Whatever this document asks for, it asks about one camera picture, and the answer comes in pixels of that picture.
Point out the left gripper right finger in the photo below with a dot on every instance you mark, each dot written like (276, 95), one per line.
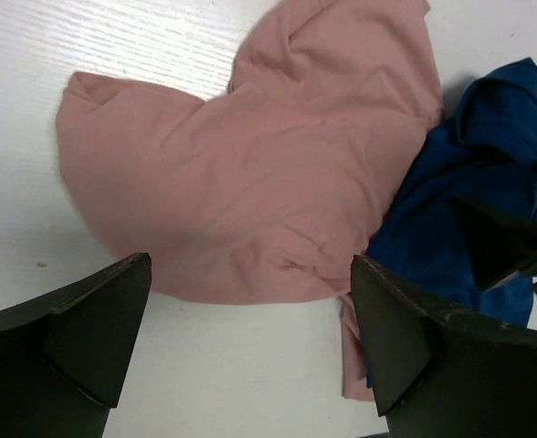
(438, 369)

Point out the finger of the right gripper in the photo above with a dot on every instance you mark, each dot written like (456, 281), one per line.
(493, 250)

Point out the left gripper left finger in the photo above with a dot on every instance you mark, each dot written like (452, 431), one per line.
(64, 355)

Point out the blue t shirt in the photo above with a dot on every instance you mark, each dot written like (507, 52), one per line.
(496, 119)

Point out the pink t shirt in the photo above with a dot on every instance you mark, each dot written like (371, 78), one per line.
(263, 195)

